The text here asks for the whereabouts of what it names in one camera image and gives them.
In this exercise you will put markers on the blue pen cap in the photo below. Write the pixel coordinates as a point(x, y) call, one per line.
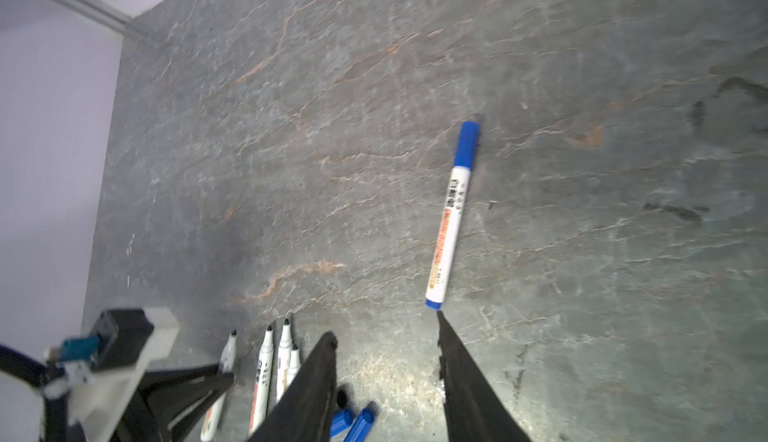
point(341, 422)
point(363, 424)

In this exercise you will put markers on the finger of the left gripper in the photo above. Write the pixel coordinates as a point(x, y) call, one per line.
point(147, 424)
point(183, 388)

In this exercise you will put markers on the black pen cap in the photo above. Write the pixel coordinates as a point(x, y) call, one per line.
point(342, 398)

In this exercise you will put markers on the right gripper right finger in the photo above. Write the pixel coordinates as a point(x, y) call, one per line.
point(472, 409)

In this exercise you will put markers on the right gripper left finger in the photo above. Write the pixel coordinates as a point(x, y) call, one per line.
point(304, 413)

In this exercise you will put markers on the white marker black ink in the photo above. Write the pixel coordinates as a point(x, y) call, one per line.
point(294, 365)

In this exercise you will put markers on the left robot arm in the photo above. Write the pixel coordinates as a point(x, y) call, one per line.
point(22, 412)

